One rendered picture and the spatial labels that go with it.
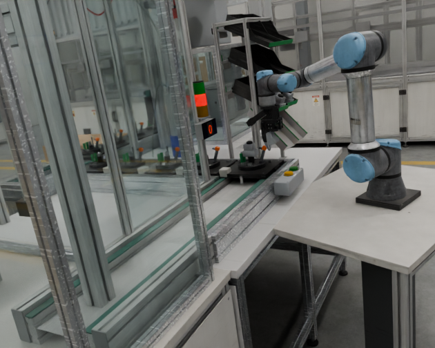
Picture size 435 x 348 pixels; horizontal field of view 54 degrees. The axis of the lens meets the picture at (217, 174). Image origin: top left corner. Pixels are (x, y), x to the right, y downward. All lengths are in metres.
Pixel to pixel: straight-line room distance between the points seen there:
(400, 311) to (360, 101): 0.71
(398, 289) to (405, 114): 4.50
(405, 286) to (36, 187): 1.09
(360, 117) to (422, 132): 4.31
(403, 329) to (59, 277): 1.07
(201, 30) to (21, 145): 2.60
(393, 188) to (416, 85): 4.08
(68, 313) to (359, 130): 1.16
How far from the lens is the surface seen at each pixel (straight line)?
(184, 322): 1.21
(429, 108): 5.85
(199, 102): 1.88
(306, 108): 6.10
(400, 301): 1.51
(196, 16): 3.31
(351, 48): 1.58
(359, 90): 1.61
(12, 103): 0.80
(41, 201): 0.83
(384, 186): 1.79
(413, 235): 1.58
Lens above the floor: 1.55
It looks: 16 degrees down
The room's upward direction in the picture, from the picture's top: 8 degrees counter-clockwise
